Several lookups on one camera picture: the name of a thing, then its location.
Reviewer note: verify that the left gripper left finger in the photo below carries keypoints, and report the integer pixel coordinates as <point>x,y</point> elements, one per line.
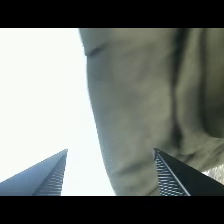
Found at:
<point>43,176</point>

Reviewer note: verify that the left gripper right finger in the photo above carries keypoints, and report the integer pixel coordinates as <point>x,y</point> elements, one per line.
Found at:
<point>180,180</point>

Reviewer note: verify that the dark green garment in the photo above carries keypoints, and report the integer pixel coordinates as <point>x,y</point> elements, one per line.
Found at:
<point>133,100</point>

